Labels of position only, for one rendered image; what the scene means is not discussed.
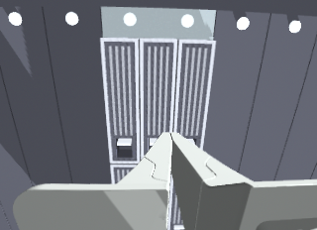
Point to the black rack frame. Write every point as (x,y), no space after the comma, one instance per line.
(262,111)

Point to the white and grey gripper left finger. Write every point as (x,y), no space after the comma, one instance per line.
(137,202)

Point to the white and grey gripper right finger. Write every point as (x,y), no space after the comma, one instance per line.
(213,197)

